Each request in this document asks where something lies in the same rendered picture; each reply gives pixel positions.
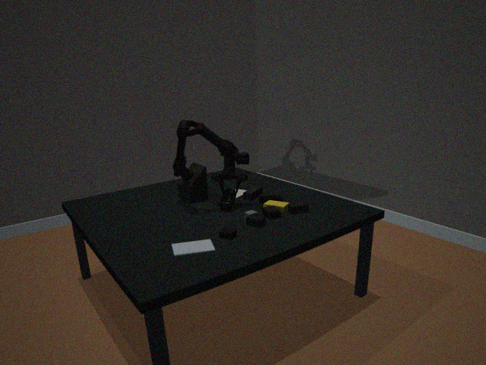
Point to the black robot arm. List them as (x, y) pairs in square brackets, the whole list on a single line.
[(225, 147)]

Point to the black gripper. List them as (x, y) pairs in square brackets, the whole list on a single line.
[(240, 178)]

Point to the yellow rectangular block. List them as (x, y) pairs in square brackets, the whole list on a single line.
[(282, 206)]

